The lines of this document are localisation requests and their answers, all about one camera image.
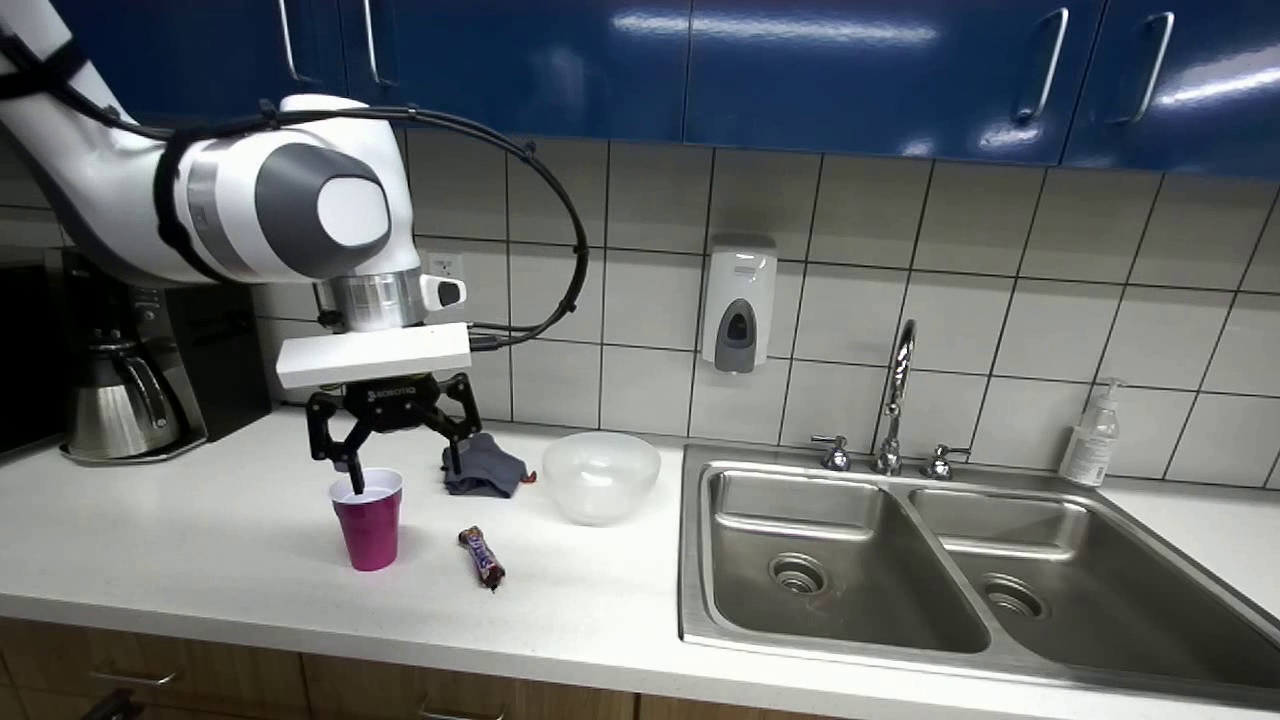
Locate wooden lower cabinets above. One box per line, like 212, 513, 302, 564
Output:
0, 619, 817, 720

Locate black coffee maker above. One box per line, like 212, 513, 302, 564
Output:
53, 253, 269, 464

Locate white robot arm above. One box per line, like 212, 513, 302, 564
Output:
0, 0, 478, 471

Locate dark grey crumpled cloth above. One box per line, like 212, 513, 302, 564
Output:
442, 433, 537, 501

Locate brown snickers candy bar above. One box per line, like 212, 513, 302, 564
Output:
454, 525, 503, 592

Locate clear soap pump bottle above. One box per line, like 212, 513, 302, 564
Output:
1060, 385, 1119, 490

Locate white wall power outlet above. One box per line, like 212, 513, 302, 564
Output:
425, 253, 468, 281

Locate white wall soap dispenser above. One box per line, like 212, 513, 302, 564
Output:
699, 235, 777, 377

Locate stainless steel double sink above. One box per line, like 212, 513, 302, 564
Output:
676, 448, 1280, 714

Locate translucent white plastic bowl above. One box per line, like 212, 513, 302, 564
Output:
541, 433, 658, 528

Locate blue upper cabinets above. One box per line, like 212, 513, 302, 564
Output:
53, 0, 1280, 180

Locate steel coffee carafe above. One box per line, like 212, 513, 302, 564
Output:
67, 339, 182, 464

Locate magenta plastic cup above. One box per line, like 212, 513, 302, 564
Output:
327, 467, 402, 573

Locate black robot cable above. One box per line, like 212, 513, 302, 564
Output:
257, 95, 593, 355

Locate chrome sink faucet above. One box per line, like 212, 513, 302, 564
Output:
820, 324, 966, 482

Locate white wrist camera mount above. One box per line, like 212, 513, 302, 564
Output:
275, 271, 471, 389

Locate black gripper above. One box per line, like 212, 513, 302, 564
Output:
302, 374, 484, 495

